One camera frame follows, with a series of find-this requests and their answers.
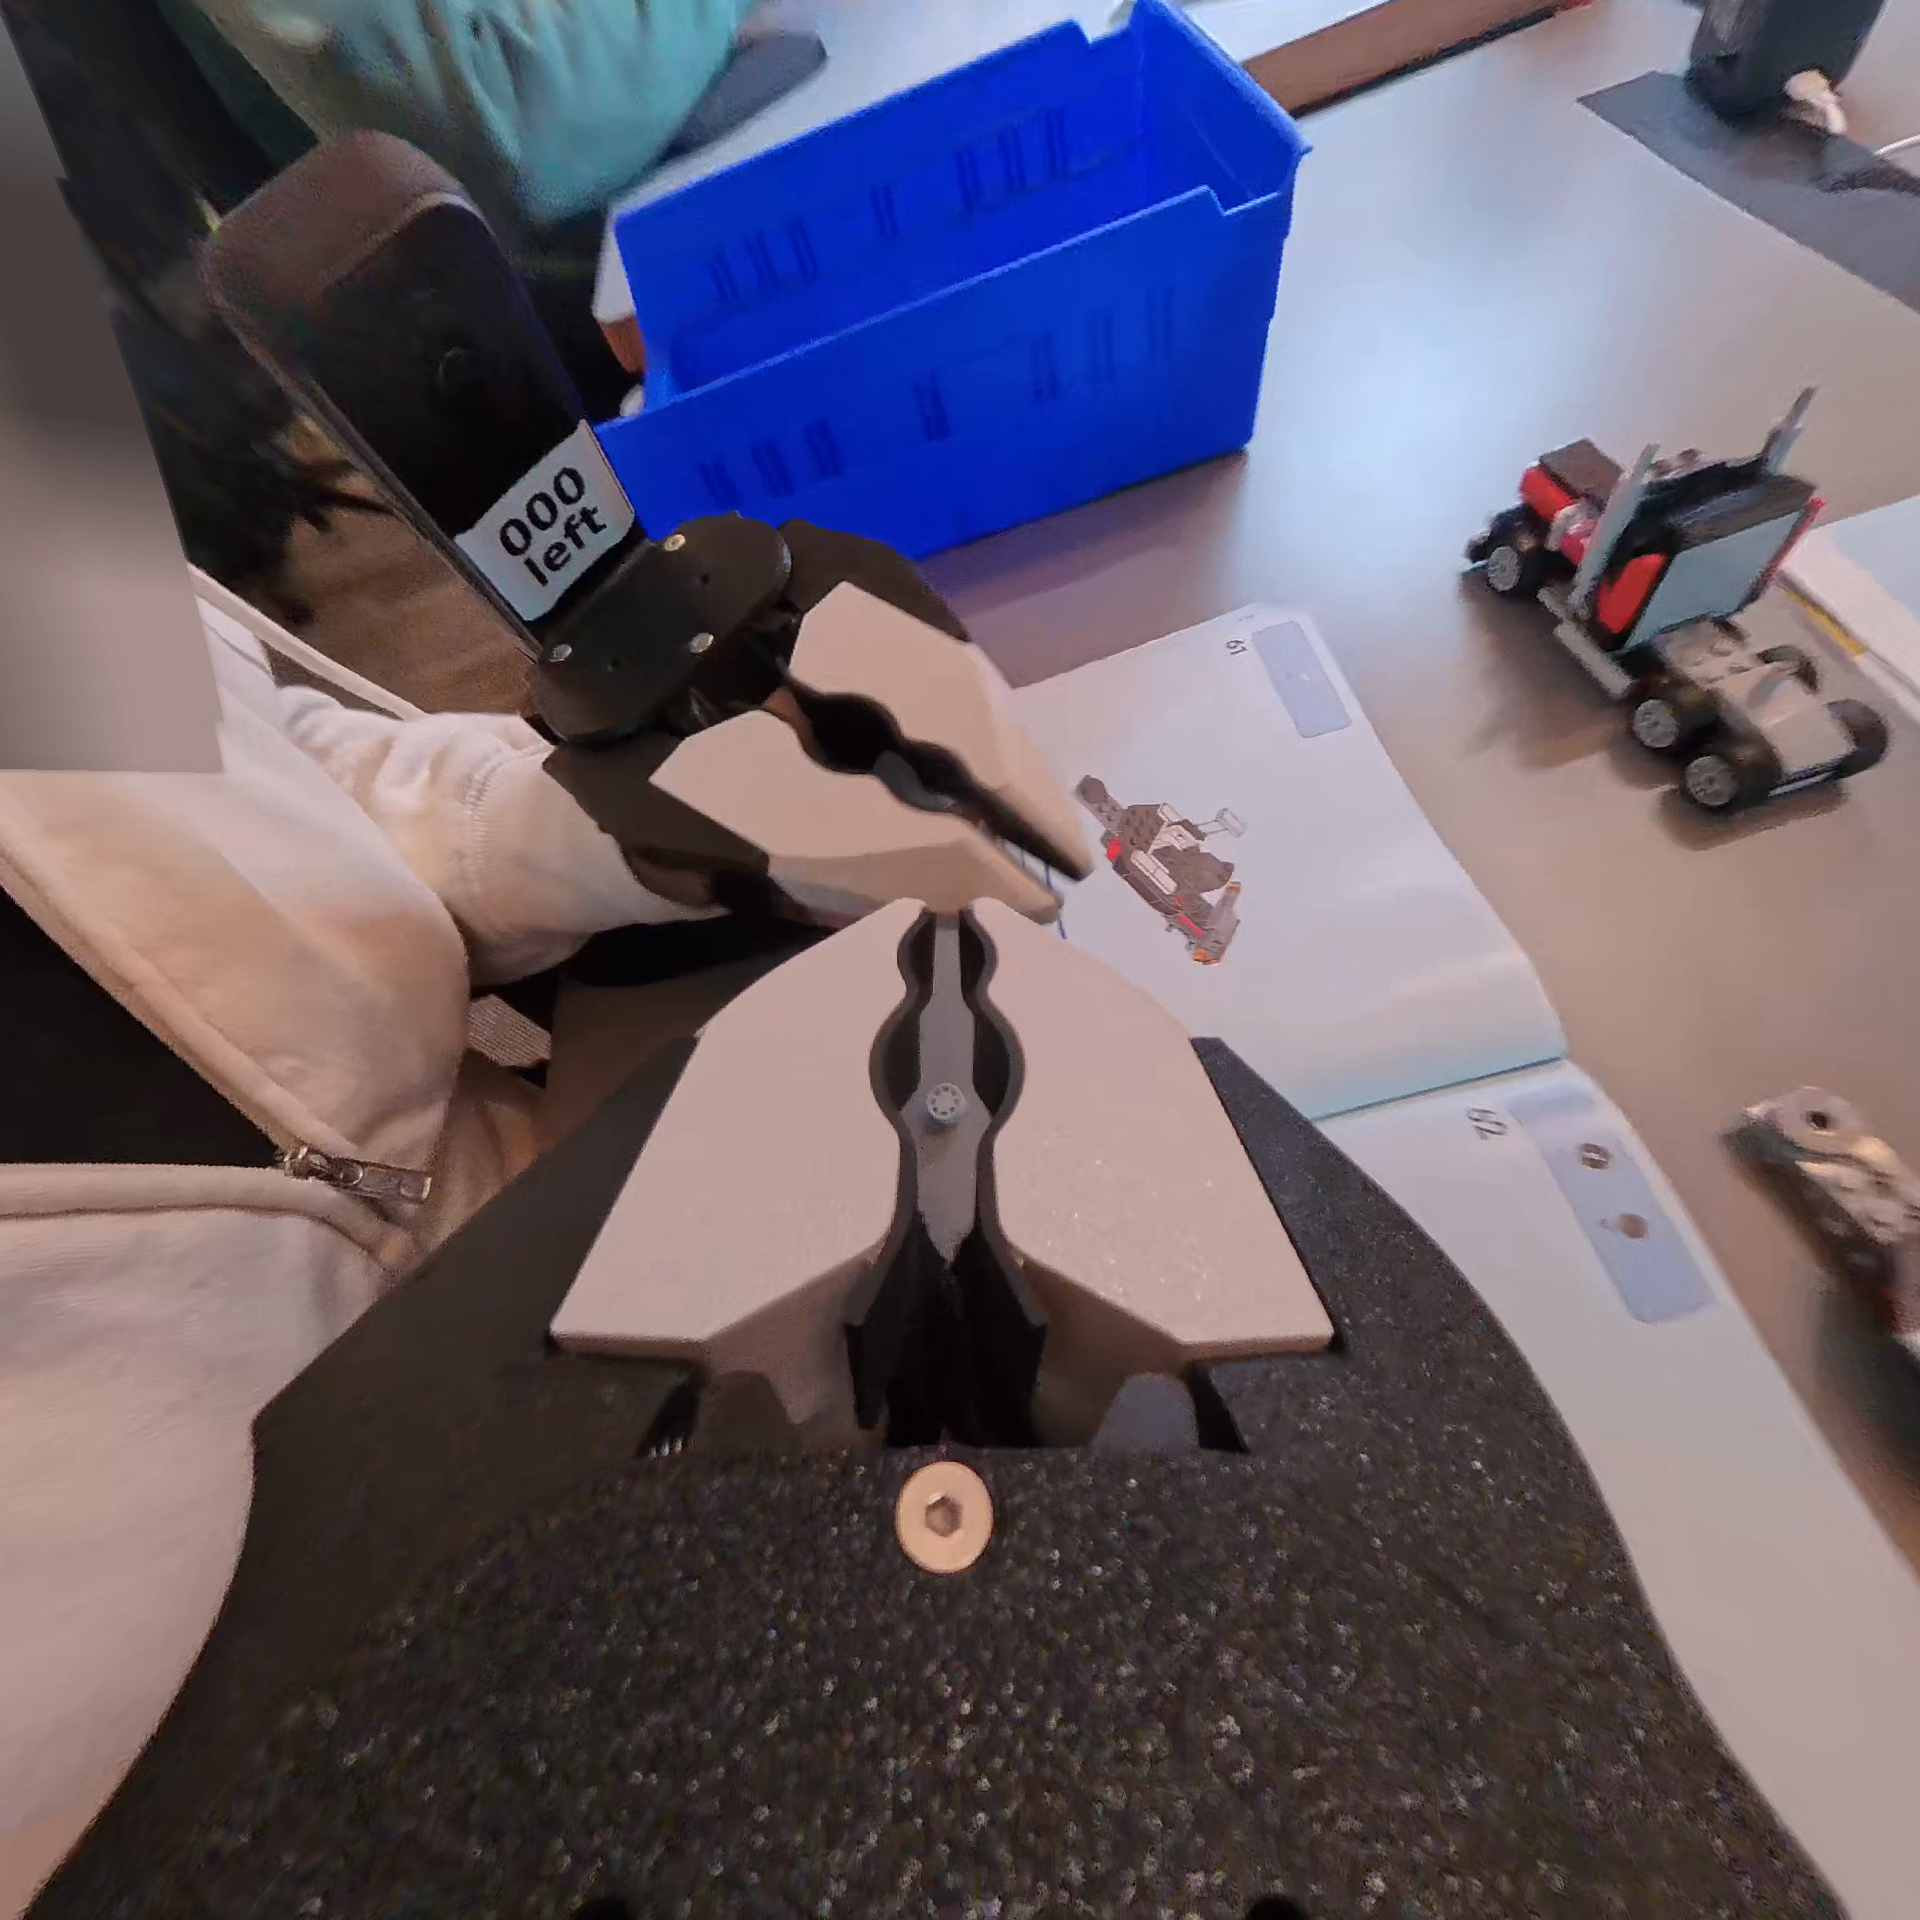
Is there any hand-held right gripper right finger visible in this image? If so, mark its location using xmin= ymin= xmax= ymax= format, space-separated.
xmin=968 ymin=904 xmax=1338 ymax=1449

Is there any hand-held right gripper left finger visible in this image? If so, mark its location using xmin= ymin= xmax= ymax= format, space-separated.
xmin=548 ymin=896 xmax=963 ymax=1449

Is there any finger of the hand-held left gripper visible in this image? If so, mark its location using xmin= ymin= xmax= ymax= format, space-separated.
xmin=777 ymin=584 xmax=1097 ymax=883
xmin=649 ymin=718 xmax=1066 ymax=924

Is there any grey lego blade piece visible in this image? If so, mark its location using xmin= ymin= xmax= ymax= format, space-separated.
xmin=896 ymin=920 xmax=993 ymax=1262

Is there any blue plastic bin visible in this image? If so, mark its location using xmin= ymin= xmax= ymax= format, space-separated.
xmin=596 ymin=0 xmax=1311 ymax=560

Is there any person's left forearm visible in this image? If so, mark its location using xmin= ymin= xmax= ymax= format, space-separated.
xmin=271 ymin=681 xmax=736 ymax=1000

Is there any open lego instruction booklet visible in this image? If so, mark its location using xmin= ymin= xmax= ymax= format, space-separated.
xmin=998 ymin=604 xmax=1920 ymax=1584

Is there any grey lego helicopter assembly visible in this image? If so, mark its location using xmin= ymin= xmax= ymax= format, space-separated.
xmin=1727 ymin=1088 xmax=1920 ymax=1361

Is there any red and black lego truck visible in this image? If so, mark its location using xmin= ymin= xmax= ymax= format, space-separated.
xmin=1463 ymin=386 xmax=1892 ymax=812

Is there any closed lego instruction booklet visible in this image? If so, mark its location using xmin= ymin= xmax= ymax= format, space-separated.
xmin=1786 ymin=497 xmax=1920 ymax=707

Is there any person's white hoodie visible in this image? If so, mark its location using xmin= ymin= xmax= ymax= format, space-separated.
xmin=0 ymin=577 xmax=601 ymax=1877

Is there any black rounded device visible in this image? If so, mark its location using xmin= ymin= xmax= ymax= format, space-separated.
xmin=1688 ymin=0 xmax=1884 ymax=122

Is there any white cable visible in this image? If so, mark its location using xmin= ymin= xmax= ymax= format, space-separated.
xmin=1790 ymin=78 xmax=1920 ymax=156

